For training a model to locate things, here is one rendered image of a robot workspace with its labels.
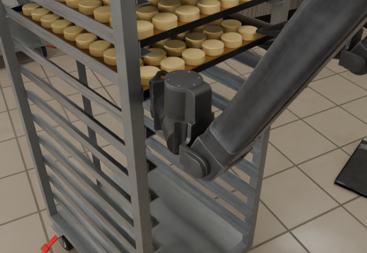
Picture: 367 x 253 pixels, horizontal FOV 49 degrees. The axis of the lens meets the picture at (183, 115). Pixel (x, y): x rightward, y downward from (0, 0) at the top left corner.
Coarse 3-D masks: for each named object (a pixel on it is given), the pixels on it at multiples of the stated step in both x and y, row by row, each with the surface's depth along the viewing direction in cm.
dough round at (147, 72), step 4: (140, 68) 79; (144, 68) 79; (148, 68) 79; (152, 68) 79; (156, 68) 79; (140, 72) 78; (144, 72) 78; (148, 72) 78; (152, 72) 78; (156, 72) 78; (140, 76) 77; (144, 76) 77; (148, 76) 77; (152, 76) 77; (144, 80) 77; (148, 80) 77; (144, 84) 77; (148, 84) 77
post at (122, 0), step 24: (120, 0) 61; (120, 24) 64; (120, 48) 67; (120, 72) 70; (120, 96) 73; (144, 144) 80; (144, 168) 83; (144, 192) 86; (144, 216) 90; (144, 240) 94
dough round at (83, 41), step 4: (80, 36) 92; (84, 36) 92; (88, 36) 92; (92, 36) 92; (96, 36) 93; (76, 40) 91; (80, 40) 90; (84, 40) 90; (88, 40) 90; (92, 40) 91; (96, 40) 92; (76, 44) 92; (80, 44) 91; (84, 44) 90; (88, 44) 91; (80, 48) 92; (84, 48) 91; (88, 48) 91
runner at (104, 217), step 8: (48, 160) 138; (56, 168) 134; (64, 176) 131; (72, 184) 132; (80, 192) 129; (88, 200) 126; (96, 208) 123; (104, 216) 121; (112, 224) 118; (120, 232) 116; (128, 240) 113; (128, 248) 112
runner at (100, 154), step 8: (32, 96) 122; (40, 104) 119; (48, 104) 122; (48, 112) 117; (56, 112) 119; (56, 120) 114; (64, 120) 115; (64, 128) 112; (72, 128) 108; (72, 136) 110; (80, 136) 105; (88, 144) 103; (96, 144) 106; (96, 152) 101; (104, 152) 103; (104, 160) 99; (112, 160) 101; (112, 168) 98; (120, 168) 94; (120, 176) 96; (128, 184) 94; (152, 192) 92; (152, 200) 90
